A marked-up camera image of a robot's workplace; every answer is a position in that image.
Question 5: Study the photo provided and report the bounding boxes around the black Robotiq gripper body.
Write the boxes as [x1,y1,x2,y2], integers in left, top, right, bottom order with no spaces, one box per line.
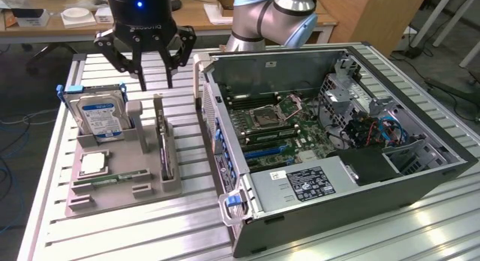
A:
[106,0,178,53]

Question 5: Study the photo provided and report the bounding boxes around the graphics card with black fan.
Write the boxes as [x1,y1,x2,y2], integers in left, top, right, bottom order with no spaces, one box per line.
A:
[152,93,178,182]

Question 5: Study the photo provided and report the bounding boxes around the blue expansion slot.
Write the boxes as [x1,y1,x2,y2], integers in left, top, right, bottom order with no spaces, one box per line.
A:
[243,146,287,161]

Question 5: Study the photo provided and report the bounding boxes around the small white labelled box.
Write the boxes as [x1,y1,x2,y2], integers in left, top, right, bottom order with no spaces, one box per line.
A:
[94,7,115,24]

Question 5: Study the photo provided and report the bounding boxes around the white papers stack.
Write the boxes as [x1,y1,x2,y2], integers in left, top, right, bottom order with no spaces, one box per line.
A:
[203,3,236,26]

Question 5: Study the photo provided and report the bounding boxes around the white round dish on box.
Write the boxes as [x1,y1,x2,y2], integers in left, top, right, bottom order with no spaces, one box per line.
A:
[60,7,99,29]

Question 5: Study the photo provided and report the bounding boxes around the wooden desk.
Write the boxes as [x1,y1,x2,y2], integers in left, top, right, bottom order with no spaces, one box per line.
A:
[0,0,339,44]

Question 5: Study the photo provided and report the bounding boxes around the black chair base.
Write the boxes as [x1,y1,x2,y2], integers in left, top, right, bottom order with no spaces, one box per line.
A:
[26,43,76,74]

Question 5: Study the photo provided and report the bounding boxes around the hard disk with blue label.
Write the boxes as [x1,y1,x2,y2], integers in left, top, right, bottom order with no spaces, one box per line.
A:
[55,81,131,144]

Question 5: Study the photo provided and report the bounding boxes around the white box with dark lid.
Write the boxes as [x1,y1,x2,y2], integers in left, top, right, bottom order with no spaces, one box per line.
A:
[10,8,51,28]

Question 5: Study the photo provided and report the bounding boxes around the CPU socket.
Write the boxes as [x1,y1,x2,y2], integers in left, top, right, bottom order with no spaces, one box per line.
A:
[250,107,280,130]

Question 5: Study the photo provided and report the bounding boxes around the metal socket cover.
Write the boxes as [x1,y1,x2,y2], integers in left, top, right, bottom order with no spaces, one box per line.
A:
[276,93,304,122]

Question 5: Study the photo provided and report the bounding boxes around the silver CPU chip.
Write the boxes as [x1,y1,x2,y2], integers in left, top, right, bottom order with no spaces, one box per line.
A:
[80,153,108,175]

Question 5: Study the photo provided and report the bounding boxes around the green motherboard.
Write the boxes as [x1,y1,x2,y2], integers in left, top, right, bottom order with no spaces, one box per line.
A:
[224,85,339,173]

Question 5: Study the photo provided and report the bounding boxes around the metal disk bay cage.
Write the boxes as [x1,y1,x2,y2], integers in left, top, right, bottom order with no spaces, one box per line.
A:
[318,72,376,141]

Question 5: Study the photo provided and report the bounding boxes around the grey parts rack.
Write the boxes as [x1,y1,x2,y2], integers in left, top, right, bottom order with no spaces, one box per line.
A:
[66,93,184,218]

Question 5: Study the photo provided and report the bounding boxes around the wooden cabinet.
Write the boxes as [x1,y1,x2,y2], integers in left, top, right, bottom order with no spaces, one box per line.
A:
[328,0,431,57]

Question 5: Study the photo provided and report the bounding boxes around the grey power supply unit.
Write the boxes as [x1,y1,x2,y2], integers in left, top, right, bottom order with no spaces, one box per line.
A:
[242,155,358,214]

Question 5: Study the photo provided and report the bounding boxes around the black power adapter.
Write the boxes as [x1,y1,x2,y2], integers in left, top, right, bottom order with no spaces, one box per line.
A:
[402,46,424,60]

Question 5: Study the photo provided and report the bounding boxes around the open black PC case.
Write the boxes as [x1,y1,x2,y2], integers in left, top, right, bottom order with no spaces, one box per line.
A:
[192,46,480,259]

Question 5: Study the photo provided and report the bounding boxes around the black floor stand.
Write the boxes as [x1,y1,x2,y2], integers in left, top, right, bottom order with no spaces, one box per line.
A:
[424,55,480,98]

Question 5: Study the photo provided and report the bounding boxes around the blue floor cable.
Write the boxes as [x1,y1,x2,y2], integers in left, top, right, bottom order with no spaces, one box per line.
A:
[0,111,32,235]

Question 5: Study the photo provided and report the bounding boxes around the red wire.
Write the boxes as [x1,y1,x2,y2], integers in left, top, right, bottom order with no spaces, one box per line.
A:
[364,121,380,145]

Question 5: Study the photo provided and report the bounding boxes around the blue wire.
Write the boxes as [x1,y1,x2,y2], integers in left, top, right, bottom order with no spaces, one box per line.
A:
[378,115,411,147]

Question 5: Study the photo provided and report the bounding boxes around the white table frame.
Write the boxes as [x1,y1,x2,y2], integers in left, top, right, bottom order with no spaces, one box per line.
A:
[410,0,480,68]

